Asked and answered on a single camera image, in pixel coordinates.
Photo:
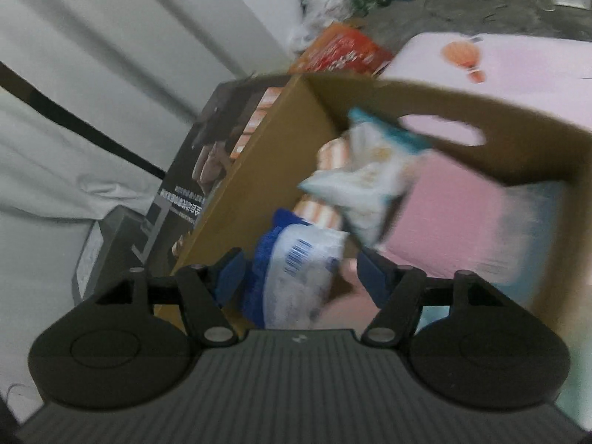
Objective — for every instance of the brown cardboard box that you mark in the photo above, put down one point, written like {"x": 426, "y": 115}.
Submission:
{"x": 508, "y": 115}

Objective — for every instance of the orange striped cloth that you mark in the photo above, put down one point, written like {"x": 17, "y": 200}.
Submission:
{"x": 323, "y": 212}

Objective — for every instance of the dark grey box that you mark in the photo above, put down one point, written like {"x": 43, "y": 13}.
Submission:
{"x": 111, "y": 240}

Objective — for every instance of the pile of white bags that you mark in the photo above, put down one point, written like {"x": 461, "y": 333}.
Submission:
{"x": 319, "y": 9}

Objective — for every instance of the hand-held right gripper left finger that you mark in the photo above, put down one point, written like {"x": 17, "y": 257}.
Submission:
{"x": 230, "y": 275}

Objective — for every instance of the pink balloon-print bed sheet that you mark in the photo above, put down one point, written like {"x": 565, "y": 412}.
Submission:
{"x": 532, "y": 69}

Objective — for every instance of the white tissue packet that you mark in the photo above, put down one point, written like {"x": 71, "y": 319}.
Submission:
{"x": 370, "y": 180}

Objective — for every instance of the orange printed box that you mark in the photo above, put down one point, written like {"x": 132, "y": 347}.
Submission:
{"x": 342, "y": 51}

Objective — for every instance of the blue soft packet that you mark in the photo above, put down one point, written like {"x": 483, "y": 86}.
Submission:
{"x": 300, "y": 277}

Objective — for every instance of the light blue towel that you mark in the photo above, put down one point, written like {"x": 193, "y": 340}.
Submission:
{"x": 536, "y": 240}

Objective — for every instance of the pink towel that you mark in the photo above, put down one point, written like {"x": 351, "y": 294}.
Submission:
{"x": 453, "y": 212}

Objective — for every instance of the black printed carton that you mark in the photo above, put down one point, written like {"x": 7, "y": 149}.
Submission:
{"x": 185, "y": 185}

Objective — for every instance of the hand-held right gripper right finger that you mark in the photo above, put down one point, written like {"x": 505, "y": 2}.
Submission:
{"x": 372, "y": 280}

